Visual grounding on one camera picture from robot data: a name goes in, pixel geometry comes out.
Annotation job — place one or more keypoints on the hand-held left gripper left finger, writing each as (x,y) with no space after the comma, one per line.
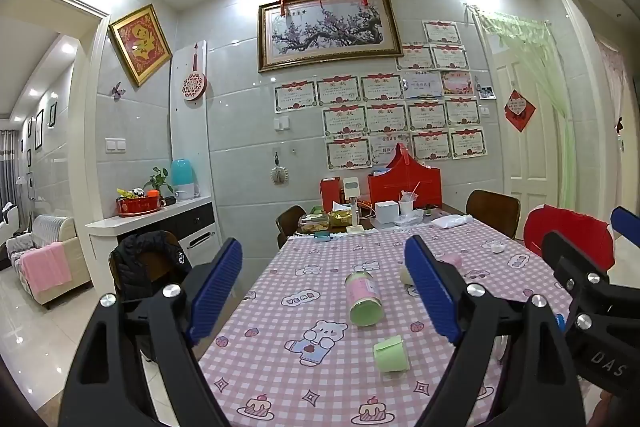
(216,292)

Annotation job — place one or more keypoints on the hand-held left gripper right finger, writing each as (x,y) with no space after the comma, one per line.
(431,294)

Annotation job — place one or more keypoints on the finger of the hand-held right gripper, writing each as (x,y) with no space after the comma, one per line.
(627,225)
(567,257)

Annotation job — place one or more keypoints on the pink and green cup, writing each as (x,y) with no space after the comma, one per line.
(364,299)

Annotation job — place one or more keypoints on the small white cup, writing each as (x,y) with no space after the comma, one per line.
(406,276)

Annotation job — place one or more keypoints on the small pink cup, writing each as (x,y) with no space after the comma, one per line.
(452,260)

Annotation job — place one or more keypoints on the white cup with straws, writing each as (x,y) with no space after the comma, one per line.
(406,206)

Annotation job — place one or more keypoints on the red chair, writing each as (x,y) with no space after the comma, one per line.
(570,227)

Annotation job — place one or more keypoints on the white plastic bag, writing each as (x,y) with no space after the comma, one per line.
(450,221)

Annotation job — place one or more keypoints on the black jacket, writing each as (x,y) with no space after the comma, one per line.
(145,264)

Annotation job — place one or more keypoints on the brown chair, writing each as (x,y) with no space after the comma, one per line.
(492,212)

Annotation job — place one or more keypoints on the white square box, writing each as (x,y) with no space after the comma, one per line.
(386,212)

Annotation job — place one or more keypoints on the white counter cabinet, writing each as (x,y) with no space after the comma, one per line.
(150,224)

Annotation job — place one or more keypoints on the dark wooden chair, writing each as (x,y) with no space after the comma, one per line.
(290,224)

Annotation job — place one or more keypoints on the white panel door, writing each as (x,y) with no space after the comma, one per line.
(525,157)

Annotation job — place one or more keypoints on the red gift bag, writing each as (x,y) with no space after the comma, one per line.
(405,187)

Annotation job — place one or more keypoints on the red round tray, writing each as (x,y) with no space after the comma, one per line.
(137,208)

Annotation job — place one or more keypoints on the blue and white humidifier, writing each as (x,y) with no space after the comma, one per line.
(182,179)

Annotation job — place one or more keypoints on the gold snack bag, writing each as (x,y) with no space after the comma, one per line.
(340,218)

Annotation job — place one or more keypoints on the clear snack container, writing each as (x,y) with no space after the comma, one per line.
(314,223)

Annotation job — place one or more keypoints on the small teal box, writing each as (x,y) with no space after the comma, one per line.
(321,235)

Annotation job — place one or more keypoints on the green potted plant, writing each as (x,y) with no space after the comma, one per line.
(157,179)

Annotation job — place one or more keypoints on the white desk lamp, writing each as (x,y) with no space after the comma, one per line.
(352,189)

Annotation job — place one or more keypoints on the hanging white brush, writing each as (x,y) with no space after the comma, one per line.
(278,176)

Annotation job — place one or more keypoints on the red box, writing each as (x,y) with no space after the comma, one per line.
(330,196)

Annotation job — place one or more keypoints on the red diamond paper decoration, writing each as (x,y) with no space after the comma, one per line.
(520,110)

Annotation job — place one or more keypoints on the pink blanket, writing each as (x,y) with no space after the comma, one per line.
(45,267)

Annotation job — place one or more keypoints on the beige sofa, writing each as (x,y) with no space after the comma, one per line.
(55,227)

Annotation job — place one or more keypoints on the group of award certificates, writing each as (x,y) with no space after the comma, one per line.
(385,117)

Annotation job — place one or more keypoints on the grey window curtain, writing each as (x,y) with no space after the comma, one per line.
(7,177)

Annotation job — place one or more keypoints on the gold framed red picture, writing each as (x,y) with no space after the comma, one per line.
(141,44)

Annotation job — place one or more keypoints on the framed plum blossom picture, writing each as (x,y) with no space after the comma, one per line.
(327,29)

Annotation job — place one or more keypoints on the white double light switch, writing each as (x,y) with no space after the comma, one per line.
(115,145)

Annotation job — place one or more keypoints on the small wall photo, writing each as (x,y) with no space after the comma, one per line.
(486,92)

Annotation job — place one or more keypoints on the round pink wall ornament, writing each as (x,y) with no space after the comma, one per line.
(194,84)

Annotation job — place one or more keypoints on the butterfly wall decal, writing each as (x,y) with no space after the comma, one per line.
(117,90)

